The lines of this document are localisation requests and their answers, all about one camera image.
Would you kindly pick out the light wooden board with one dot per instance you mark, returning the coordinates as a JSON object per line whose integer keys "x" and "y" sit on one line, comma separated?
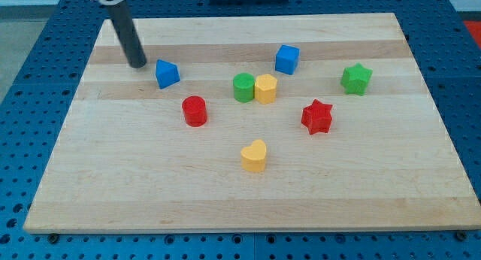
{"x": 125, "y": 161}

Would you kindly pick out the green star block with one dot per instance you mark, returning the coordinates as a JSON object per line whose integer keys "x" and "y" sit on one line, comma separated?
{"x": 355, "y": 79}

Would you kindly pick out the red cylinder block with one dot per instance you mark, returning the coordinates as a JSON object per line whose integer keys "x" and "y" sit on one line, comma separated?
{"x": 194, "y": 111}

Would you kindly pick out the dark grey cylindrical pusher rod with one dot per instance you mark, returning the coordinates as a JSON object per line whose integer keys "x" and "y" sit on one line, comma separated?
{"x": 126, "y": 32}

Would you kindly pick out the yellow hexagon block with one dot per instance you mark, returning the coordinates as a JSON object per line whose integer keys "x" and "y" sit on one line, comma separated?
{"x": 265, "y": 88}

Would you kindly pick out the blue cube block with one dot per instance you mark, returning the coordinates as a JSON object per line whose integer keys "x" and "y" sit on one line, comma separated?
{"x": 286, "y": 59}

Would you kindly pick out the yellow heart block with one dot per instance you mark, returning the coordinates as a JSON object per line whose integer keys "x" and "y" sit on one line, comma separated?
{"x": 253, "y": 157}

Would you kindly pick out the red star block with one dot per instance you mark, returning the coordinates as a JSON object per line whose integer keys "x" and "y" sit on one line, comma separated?
{"x": 317, "y": 117}

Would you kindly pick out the green cylinder block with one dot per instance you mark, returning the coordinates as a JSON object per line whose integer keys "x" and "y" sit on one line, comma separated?
{"x": 243, "y": 87}

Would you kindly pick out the blue triangle block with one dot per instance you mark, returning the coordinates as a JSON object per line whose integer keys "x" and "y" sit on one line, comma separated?
{"x": 167, "y": 73}

